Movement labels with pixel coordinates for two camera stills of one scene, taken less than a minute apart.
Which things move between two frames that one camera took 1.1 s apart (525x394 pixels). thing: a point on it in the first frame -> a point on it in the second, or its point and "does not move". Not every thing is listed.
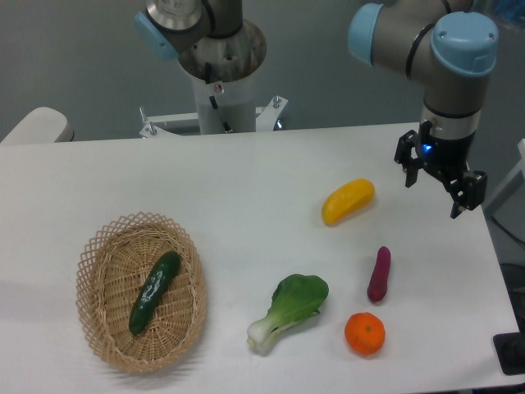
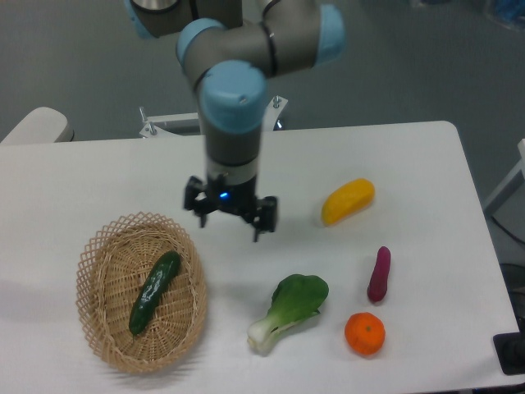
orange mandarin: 364,332 does not move
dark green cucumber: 160,279 does not move
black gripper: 446,158 -> 239,199
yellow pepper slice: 348,199 does not move
